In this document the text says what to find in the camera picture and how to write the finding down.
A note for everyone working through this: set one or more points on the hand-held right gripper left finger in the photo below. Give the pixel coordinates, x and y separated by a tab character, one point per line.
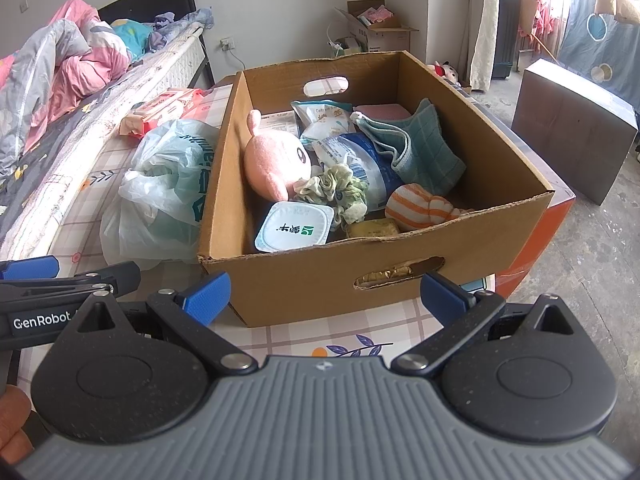
207	292

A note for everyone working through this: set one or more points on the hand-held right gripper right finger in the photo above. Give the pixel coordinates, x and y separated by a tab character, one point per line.
445	295

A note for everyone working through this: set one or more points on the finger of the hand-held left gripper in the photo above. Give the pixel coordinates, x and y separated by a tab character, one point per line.
30	267
115	277

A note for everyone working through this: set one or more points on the orange striped sock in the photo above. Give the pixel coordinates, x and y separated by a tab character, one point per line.
407	207
442	207

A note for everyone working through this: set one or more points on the yellow sponge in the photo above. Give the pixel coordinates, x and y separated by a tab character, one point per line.
372	229

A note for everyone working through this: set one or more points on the large brown cardboard box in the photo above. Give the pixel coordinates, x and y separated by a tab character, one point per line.
310	285

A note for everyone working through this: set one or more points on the white yogurt cup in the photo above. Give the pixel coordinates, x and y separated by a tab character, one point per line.
292	227

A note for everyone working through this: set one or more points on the pink plush toy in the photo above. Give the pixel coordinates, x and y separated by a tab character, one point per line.
272	160

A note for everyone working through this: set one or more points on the teal checked towel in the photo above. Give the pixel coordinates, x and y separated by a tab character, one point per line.
430	145

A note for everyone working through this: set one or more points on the green white scrunchie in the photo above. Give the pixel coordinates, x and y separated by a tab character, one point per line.
332	187

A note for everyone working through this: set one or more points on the blue white plastic packet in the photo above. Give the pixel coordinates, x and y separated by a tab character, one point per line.
365	160

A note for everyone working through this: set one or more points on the white cotton swab bag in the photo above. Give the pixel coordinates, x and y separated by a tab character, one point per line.
325	120

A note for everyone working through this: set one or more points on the person's left hand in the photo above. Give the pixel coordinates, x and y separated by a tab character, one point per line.
12	410

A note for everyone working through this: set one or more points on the grey patterned bedsheet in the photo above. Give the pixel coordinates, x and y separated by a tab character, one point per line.
75	170

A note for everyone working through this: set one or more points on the white teal plastic bag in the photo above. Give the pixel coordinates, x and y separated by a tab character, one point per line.
165	170

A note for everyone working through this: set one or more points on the large pink tissue pack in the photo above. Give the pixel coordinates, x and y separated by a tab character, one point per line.
170	102

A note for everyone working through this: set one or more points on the pink floral quilt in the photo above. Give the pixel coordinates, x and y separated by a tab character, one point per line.
75	75

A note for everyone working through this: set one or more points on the dark brown box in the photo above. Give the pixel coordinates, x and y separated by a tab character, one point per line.
570	125

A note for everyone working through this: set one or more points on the white red doll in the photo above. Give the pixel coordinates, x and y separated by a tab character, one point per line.
447	71

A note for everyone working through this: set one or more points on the snack packets along bed edge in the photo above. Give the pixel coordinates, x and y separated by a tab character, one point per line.
170	60

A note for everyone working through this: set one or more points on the teal printed pillow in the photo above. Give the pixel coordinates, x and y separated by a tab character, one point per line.
132	35

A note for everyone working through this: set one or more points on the blue purple cloth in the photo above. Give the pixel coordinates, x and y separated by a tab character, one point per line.
175	22

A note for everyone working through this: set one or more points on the small open cardboard box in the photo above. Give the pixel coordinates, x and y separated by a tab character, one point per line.
385	40

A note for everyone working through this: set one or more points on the pale green box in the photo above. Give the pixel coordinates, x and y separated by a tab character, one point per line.
347	46

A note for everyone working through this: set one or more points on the tall black appliance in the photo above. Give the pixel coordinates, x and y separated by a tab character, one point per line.
505	30

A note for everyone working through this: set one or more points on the white curtain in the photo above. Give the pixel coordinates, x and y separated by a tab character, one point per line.
482	25

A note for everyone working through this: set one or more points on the blue circle print curtain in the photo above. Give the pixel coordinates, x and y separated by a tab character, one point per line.
590	60

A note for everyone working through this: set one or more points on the pink hanging clothes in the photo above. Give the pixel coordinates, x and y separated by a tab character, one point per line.
550	0

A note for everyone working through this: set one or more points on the white wall socket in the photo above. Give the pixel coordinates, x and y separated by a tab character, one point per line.
227	43

